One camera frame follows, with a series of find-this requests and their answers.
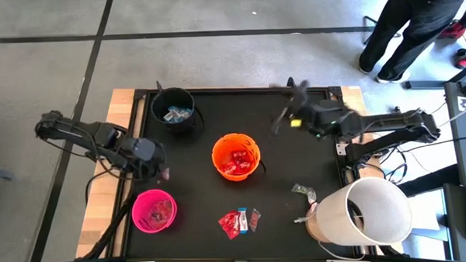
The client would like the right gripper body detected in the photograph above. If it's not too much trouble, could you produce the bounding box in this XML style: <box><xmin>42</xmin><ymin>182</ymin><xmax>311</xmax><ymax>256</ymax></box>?
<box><xmin>294</xmin><ymin>99</ymin><xmax>360</xmax><ymax>140</ymax></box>

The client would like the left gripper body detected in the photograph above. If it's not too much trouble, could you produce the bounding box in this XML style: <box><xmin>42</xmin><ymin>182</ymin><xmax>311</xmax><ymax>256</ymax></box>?
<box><xmin>118</xmin><ymin>136</ymin><xmax>168</xmax><ymax>182</ymax></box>

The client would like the long white candy bar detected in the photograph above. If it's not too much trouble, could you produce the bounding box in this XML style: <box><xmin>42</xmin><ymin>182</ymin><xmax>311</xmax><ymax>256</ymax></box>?
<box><xmin>162</xmin><ymin>109</ymin><xmax>182</xmax><ymax>124</ymax></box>

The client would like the clear packet orange candy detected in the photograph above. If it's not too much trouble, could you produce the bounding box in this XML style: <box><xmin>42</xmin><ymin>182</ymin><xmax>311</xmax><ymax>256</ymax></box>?
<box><xmin>148</xmin><ymin>198</ymin><xmax>175</xmax><ymax>228</ymax></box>

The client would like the red Skittles candy packet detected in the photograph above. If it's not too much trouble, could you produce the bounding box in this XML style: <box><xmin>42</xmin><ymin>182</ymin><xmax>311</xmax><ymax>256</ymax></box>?
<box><xmin>217</xmin><ymin>210</ymin><xmax>239</xmax><ymax>230</ymax></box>
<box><xmin>223</xmin><ymin>219</ymin><xmax>242</xmax><ymax>241</ymax></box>
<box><xmin>233</xmin><ymin>149</ymin><xmax>255</xmax><ymax>173</ymax></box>
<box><xmin>220</xmin><ymin>159</ymin><xmax>239</xmax><ymax>176</ymax></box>

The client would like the small blue white candy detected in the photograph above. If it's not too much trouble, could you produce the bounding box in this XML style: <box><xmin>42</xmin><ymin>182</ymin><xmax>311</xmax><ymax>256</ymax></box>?
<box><xmin>173</xmin><ymin>104</ymin><xmax>194</xmax><ymax>121</ymax></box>

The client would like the blue white candy packet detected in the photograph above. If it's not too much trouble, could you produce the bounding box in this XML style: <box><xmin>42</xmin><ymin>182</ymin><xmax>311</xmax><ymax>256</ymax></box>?
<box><xmin>237</xmin><ymin>207</ymin><xmax>249</xmax><ymax>235</ymax></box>

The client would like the black pumpkin bucket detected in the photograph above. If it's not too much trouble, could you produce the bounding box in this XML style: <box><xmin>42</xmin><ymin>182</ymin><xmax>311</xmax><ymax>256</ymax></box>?
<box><xmin>149</xmin><ymin>86</ymin><xmax>206</xmax><ymax>135</ymax></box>

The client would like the pink plastic bucket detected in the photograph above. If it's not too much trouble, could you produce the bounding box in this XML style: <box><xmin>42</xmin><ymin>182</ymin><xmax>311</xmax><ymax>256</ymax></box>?
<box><xmin>130</xmin><ymin>187</ymin><xmax>179</xmax><ymax>235</ymax></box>

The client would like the orange pumpkin bucket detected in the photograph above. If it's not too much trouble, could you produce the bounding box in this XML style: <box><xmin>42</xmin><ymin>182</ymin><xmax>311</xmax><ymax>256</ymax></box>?
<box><xmin>210</xmin><ymin>131</ymin><xmax>267</xmax><ymax>183</ymax></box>

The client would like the small white plug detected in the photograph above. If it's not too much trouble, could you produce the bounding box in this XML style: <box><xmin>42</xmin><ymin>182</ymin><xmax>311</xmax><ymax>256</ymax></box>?
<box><xmin>293</xmin><ymin>210</ymin><xmax>319</xmax><ymax>225</ymax></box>

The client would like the black desk foot bar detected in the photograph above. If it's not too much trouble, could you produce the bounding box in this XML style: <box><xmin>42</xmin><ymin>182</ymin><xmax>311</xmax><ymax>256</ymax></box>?
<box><xmin>403</xmin><ymin>62</ymin><xmax>466</xmax><ymax>100</ymax></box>

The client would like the long black cable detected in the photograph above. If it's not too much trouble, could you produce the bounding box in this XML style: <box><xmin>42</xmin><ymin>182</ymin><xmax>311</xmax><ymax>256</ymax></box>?
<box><xmin>395</xmin><ymin>135</ymin><xmax>466</xmax><ymax>154</ymax></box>

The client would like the white lamp cord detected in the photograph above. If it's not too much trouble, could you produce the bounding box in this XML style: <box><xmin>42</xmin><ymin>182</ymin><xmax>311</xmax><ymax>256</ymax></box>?
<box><xmin>317</xmin><ymin>238</ymin><xmax>365</xmax><ymax>262</ymax></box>

